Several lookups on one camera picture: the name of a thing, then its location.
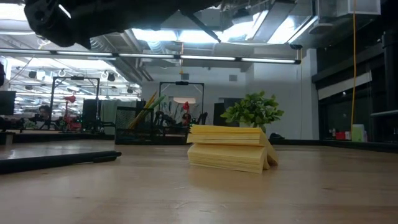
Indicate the black pen with clip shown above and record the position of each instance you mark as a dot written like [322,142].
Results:
[46,161]

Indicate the yellow sticky note pad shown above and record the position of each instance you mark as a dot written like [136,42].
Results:
[227,155]

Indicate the black mesh desk organizer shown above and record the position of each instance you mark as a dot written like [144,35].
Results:
[124,119]

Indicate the long ceiling light bar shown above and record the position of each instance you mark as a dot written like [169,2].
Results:
[205,58]

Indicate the person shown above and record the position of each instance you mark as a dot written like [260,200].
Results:
[45,112]

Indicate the black computer monitor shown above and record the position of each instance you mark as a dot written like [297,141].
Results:
[7,102]

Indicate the green plant white pot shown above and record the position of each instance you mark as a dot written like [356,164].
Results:
[253,109]

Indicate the grey ceiling air unit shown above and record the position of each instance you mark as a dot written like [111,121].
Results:
[357,7]

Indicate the red box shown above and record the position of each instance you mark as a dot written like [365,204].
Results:
[340,136]

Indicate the light green box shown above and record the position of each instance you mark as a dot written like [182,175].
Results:
[358,133]

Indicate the black gantry rig frame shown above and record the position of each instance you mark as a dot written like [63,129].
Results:
[74,77]
[182,83]

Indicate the grey wall vent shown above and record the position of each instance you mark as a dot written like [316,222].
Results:
[233,77]

